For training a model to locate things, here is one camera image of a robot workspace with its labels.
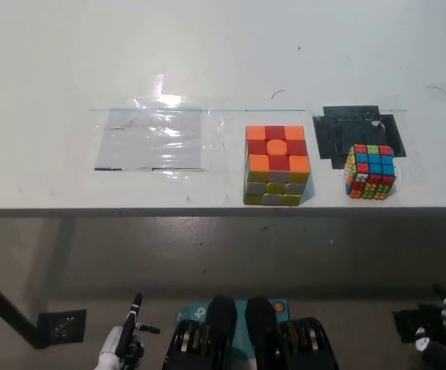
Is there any black tape patch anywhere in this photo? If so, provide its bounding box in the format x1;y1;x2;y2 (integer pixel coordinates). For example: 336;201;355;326
312;105;407;170

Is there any large orange red puzzle cube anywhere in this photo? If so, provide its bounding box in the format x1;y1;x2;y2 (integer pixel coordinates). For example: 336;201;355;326
242;124;311;207

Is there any clear plastic sheet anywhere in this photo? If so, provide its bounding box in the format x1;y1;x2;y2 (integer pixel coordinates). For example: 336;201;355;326
92;107;209;173

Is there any black desk leg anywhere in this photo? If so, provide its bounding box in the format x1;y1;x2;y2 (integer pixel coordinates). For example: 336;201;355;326
0;264;42;350

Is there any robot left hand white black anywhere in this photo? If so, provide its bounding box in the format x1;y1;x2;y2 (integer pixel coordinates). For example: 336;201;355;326
97;293;161;370

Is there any black desk foot plate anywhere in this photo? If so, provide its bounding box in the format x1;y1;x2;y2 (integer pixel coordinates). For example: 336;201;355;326
393;304;445;345
37;308;88;345

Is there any small studded multicolour puzzle cube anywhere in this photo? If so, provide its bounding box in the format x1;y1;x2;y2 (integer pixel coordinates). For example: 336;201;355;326
343;143;397;201

